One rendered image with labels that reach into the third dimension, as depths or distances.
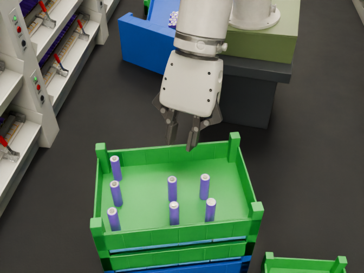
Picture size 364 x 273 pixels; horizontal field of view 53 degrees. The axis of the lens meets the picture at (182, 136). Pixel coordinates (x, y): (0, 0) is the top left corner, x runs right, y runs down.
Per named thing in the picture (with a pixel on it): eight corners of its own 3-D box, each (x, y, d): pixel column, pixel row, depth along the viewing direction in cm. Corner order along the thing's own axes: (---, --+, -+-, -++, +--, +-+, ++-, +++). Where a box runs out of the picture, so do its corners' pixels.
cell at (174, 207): (178, 219, 71) (178, 199, 67) (179, 227, 70) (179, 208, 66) (169, 220, 71) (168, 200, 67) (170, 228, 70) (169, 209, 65)
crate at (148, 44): (177, 80, 159) (187, 71, 164) (176, 38, 145) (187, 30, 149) (122, 59, 170) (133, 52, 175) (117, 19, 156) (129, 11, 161)
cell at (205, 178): (207, 192, 76) (209, 172, 72) (208, 200, 75) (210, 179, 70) (199, 193, 76) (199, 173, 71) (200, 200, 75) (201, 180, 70)
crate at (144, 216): (234, 156, 84) (238, 130, 78) (258, 235, 70) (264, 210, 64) (101, 168, 81) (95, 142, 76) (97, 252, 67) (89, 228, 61)
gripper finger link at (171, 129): (181, 108, 68) (175, 141, 71) (165, 104, 69) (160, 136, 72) (174, 112, 65) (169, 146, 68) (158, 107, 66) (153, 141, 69)
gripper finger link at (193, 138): (213, 117, 66) (206, 150, 69) (197, 112, 67) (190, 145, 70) (208, 122, 64) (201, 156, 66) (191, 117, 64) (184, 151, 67)
